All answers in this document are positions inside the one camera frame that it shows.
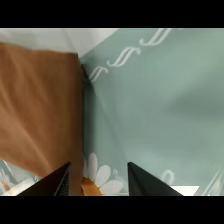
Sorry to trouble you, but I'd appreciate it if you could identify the brown garment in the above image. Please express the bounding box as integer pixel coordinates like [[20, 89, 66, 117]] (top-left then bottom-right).
[[0, 42, 103, 197]]

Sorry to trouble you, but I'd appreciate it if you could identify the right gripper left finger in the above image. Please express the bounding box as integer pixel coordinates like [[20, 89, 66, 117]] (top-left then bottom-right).
[[18, 161, 73, 197]]

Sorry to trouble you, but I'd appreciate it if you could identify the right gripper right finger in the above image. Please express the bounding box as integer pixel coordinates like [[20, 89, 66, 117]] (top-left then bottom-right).
[[127, 161, 184, 197]]

